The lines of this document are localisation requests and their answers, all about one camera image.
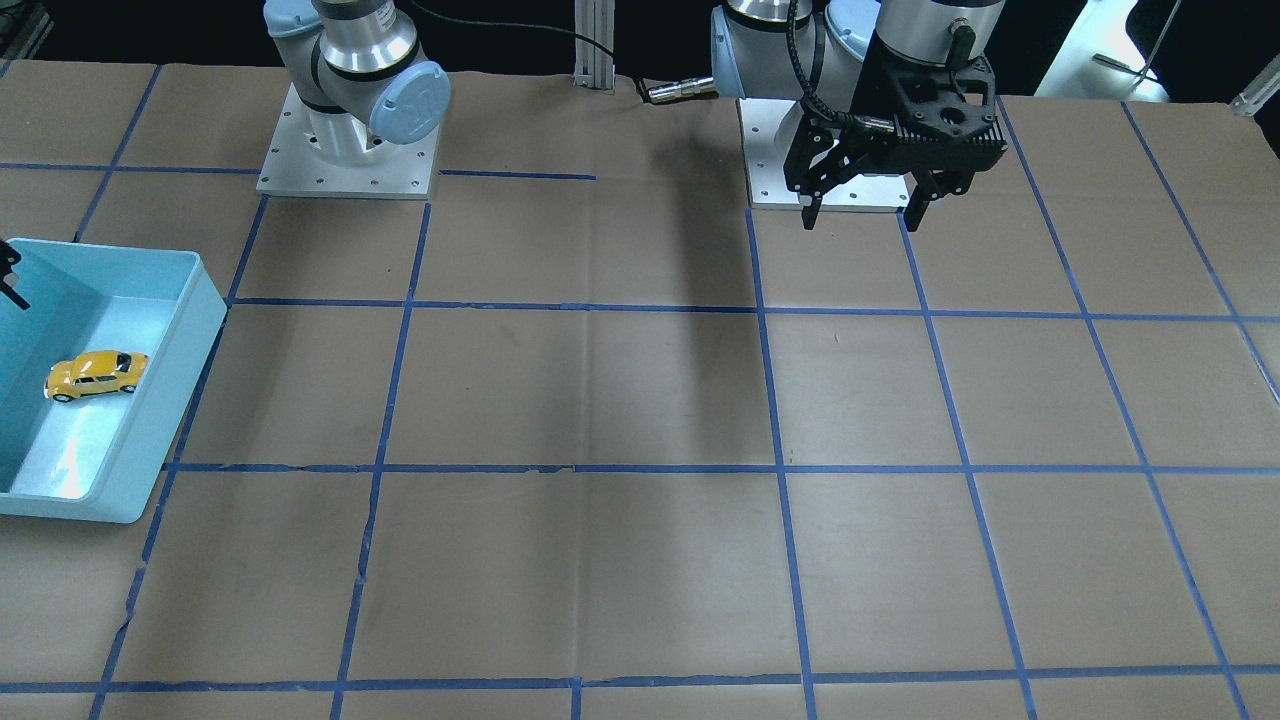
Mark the aluminium frame post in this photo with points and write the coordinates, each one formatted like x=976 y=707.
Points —
x=594 y=23

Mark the light blue plastic bin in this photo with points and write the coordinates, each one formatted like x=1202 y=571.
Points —
x=98 y=458

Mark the yellow beetle toy car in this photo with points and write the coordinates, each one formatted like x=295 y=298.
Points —
x=95 y=373

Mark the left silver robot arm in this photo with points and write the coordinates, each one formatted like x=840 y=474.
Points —
x=749 y=60

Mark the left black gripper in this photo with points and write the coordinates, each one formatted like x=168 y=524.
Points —
x=882 y=88

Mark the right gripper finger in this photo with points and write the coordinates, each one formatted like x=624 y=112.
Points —
x=10 y=259

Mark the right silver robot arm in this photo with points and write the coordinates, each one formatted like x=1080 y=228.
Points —
x=168 y=156

